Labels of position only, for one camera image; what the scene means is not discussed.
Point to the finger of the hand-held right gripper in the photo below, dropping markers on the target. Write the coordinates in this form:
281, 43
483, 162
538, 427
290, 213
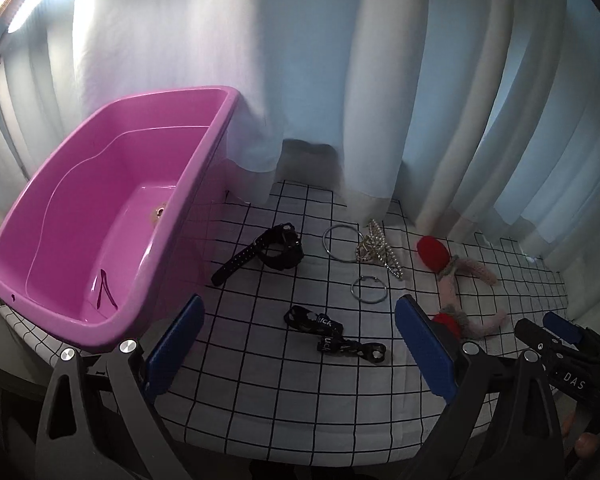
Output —
530, 335
562, 327

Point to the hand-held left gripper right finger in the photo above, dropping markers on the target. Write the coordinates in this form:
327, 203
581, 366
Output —
422, 350

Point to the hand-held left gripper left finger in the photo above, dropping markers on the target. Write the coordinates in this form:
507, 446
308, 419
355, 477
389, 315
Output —
172, 350

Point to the pink plastic basin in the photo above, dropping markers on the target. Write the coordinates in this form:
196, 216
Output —
105, 240

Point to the person's right hand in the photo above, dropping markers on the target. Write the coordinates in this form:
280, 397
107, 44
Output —
587, 444

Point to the white checked tablecloth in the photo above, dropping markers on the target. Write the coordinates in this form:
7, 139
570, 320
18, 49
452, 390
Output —
290, 390

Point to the white curtain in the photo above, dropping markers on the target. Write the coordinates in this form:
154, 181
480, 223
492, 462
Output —
330, 60

